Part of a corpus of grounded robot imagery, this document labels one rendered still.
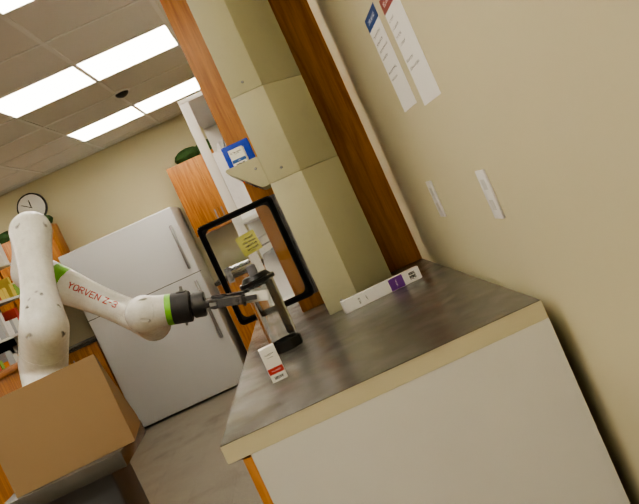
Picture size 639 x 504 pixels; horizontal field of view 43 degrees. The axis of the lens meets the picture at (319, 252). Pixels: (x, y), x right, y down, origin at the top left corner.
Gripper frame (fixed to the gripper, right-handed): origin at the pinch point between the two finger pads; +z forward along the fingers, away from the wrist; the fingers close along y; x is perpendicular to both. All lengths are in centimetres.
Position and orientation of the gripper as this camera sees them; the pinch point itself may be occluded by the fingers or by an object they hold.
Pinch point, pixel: (261, 293)
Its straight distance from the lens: 236.2
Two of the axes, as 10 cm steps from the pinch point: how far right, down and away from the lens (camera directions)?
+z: 9.9, -1.7, 0.4
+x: 1.6, 9.8, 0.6
